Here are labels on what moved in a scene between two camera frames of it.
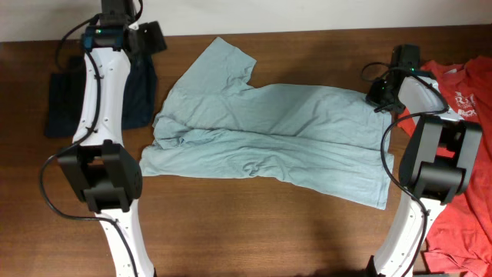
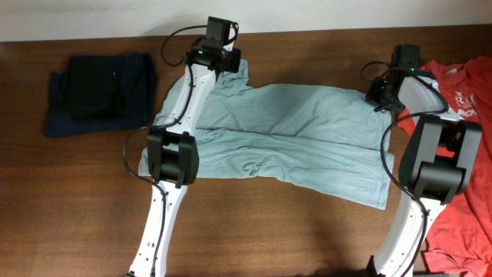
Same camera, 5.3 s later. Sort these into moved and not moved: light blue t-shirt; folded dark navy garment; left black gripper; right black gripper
Moved: left black gripper
Not moved: folded dark navy garment; light blue t-shirt; right black gripper
